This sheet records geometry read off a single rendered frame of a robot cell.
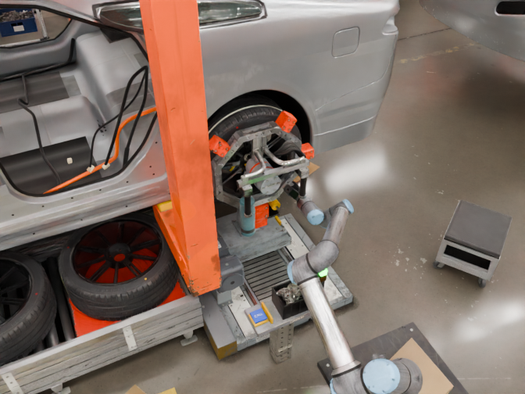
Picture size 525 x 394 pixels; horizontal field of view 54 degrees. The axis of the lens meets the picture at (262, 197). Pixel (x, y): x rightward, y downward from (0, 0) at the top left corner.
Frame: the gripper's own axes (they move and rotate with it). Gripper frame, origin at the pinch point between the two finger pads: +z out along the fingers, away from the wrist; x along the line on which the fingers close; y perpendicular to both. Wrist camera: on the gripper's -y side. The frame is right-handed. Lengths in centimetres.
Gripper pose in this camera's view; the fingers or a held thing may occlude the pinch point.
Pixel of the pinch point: (285, 180)
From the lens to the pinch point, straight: 323.1
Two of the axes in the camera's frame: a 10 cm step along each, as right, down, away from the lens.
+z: -4.4, -6.1, 6.6
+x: 6.3, -7.3, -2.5
